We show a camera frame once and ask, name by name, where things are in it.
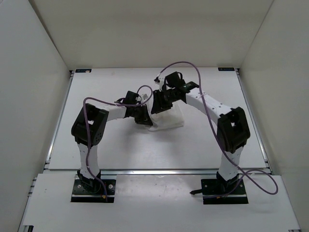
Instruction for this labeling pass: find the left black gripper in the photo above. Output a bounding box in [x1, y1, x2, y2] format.
[131, 103, 152, 126]

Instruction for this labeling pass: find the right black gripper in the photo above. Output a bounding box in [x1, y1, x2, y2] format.
[152, 89, 177, 115]

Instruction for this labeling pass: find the white skirt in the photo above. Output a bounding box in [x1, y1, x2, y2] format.
[145, 103, 184, 131]

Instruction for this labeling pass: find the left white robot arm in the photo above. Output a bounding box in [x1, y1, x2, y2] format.
[71, 103, 153, 197]

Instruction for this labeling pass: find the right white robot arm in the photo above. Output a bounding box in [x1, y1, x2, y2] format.
[151, 82, 251, 194]

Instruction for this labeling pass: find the right blue corner label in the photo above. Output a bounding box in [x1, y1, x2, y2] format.
[218, 67, 235, 72]

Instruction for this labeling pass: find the blue corner label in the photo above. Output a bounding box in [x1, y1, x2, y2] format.
[75, 69, 92, 73]
[218, 67, 235, 72]

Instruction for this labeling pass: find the left blue corner label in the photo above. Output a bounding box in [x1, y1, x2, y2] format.
[75, 69, 92, 73]

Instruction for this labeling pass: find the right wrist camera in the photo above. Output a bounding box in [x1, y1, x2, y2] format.
[154, 72, 185, 91]

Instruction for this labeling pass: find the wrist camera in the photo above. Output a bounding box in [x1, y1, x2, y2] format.
[123, 91, 150, 105]
[154, 72, 185, 91]

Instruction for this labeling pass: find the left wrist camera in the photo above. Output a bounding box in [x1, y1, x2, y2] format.
[123, 91, 150, 105]

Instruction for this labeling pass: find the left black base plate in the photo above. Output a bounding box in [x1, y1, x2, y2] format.
[71, 176, 116, 203]

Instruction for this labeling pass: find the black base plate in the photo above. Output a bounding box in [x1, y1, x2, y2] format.
[71, 176, 116, 203]
[201, 179, 249, 205]

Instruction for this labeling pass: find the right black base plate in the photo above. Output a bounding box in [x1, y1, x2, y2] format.
[201, 179, 249, 205]

